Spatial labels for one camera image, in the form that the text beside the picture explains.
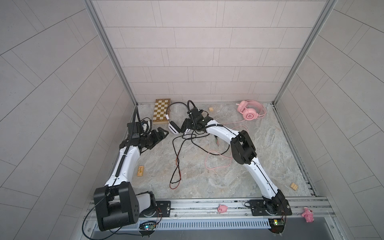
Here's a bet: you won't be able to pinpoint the white black headphones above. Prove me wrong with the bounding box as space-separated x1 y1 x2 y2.
166 102 190 134

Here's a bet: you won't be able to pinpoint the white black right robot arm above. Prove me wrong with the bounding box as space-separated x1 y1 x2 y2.
187 107 292 216

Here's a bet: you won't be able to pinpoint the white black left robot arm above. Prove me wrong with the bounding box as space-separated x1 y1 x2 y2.
94 127 169 231

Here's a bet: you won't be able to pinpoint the pink headphones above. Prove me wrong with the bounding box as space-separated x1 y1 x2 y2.
237 100 267 121

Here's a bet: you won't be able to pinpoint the wooden domino block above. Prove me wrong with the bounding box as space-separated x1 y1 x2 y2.
137 166 145 177

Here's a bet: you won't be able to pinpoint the wooden chess board box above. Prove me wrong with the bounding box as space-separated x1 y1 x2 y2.
153 99 171 124

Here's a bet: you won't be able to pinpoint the left circuit board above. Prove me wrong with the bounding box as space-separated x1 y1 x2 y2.
139 221 157 232

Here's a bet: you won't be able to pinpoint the circuit board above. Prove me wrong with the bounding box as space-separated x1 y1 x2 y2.
139 221 157 232
268 219 285 234

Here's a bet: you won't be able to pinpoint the pink pig toy centre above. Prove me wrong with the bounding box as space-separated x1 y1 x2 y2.
218 205 228 214

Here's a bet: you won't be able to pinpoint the pink pig toy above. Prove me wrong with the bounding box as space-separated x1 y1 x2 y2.
301 207 314 223
218 205 228 214

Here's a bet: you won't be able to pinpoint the small wooden block right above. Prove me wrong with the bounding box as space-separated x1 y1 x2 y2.
290 183 299 191

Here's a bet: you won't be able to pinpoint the right circuit board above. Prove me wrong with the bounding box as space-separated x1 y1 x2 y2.
268 219 285 234

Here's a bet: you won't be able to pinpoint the pink pig toy right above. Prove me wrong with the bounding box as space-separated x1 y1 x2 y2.
301 207 314 223

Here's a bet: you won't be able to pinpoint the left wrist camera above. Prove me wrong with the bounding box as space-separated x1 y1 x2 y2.
127 119 153 139

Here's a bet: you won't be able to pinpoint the black corrugated hose left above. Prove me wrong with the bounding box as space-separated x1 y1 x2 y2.
115 105 141 178

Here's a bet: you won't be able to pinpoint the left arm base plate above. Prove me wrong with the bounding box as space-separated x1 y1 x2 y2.
139 201 171 218

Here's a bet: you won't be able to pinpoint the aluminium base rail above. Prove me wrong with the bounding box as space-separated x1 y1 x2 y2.
82 196 335 221

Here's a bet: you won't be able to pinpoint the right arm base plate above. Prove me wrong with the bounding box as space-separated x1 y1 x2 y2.
244 199 292 216

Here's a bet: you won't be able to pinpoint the left metal corner post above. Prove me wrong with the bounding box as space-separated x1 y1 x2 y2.
84 0 138 106

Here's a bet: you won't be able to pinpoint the metal corner post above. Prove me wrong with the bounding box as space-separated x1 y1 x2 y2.
84 0 138 106
272 0 337 107

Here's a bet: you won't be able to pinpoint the right metal corner post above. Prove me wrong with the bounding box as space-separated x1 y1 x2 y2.
272 0 337 107

